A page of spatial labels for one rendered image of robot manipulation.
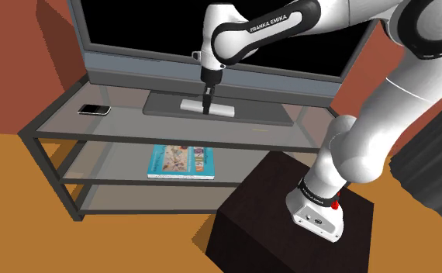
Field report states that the white remote control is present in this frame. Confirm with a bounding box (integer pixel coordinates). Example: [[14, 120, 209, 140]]
[[179, 98, 236, 118]]

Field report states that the flat screen television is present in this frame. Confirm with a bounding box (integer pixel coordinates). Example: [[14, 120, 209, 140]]
[[66, 0, 381, 128]]

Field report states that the blue picture book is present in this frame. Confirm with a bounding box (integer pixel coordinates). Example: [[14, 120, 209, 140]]
[[147, 143, 216, 181]]

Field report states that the black and silver phone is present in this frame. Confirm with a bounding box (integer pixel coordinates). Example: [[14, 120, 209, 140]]
[[77, 103, 112, 116]]

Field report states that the dark grey curtain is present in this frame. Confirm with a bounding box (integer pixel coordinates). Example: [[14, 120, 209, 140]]
[[388, 92, 442, 225]]

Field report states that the grey glass television stand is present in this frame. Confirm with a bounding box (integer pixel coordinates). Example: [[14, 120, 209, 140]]
[[17, 73, 344, 223]]

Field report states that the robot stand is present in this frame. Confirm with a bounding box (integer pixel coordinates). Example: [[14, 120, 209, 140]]
[[205, 150, 375, 273]]

